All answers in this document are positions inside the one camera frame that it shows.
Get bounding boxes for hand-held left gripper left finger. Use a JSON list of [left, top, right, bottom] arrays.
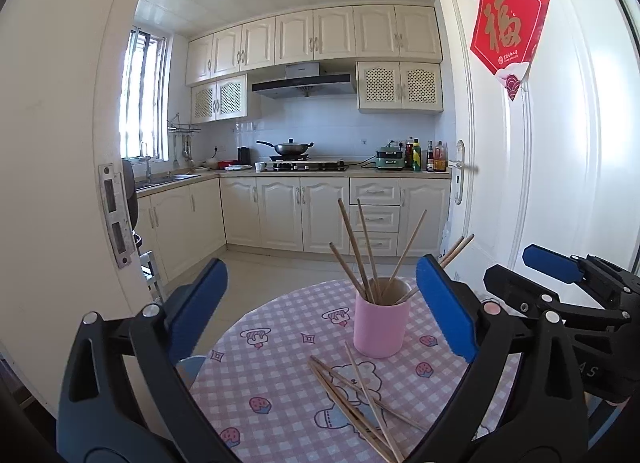
[[56, 257, 241, 463]]

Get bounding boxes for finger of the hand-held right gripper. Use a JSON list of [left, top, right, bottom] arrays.
[[482, 264, 631, 339], [522, 243, 640, 312]]

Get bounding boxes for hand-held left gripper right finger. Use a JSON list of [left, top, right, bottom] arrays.
[[410, 253, 593, 463]]

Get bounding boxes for pink cup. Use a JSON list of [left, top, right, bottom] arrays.
[[353, 277, 412, 359]]

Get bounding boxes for bunch of wooden chopsticks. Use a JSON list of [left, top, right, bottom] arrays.
[[328, 198, 476, 305]]

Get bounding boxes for pile of wooden chopsticks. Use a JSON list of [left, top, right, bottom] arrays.
[[307, 340, 431, 463]]

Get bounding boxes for light blue stool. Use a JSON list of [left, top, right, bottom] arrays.
[[176, 355, 207, 386]]

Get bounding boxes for white cabinet drawer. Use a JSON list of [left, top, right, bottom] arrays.
[[350, 232, 399, 256], [349, 178, 401, 206], [349, 206, 401, 233]]

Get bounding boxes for pink checkered tablecloth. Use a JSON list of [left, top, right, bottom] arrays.
[[190, 279, 521, 463]]

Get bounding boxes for white door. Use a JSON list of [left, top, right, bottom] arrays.
[[426, 0, 640, 294]]

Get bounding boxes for white lower kitchen cabinets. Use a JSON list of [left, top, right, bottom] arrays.
[[135, 176, 452, 284]]

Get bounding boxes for white kitchen cabinets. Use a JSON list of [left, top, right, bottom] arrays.
[[185, 4, 444, 88], [135, 176, 452, 284]]

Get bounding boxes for metal door strike plate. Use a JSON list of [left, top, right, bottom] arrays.
[[98, 163, 137, 270]]

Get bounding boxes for kitchen sink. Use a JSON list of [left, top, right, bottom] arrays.
[[135, 172, 201, 190]]

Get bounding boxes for green electric cooker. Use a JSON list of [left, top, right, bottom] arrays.
[[375, 142, 406, 170]]

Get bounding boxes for gas stove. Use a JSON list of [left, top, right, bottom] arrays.
[[259, 157, 349, 173]]

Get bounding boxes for hanging utensil rack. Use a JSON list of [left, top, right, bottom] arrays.
[[167, 113, 202, 169]]

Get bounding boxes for metal wok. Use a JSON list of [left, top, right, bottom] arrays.
[[256, 139, 315, 158]]

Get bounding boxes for narrow white lattice cabinet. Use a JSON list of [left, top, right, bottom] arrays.
[[190, 74, 248, 125]]

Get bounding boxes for kitchen window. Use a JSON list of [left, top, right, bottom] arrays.
[[120, 27, 168, 161]]

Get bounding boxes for wide white lattice cabinet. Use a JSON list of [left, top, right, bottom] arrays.
[[356, 61, 444, 114]]

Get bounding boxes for red diamond door decoration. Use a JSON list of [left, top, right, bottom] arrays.
[[470, 0, 551, 101]]

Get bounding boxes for range hood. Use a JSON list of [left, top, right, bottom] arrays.
[[251, 62, 357, 100]]

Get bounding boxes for white upper kitchen cabinets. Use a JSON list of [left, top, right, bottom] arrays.
[[185, 4, 444, 88]]

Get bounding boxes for metal door handle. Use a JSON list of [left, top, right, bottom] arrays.
[[447, 140, 478, 205]]

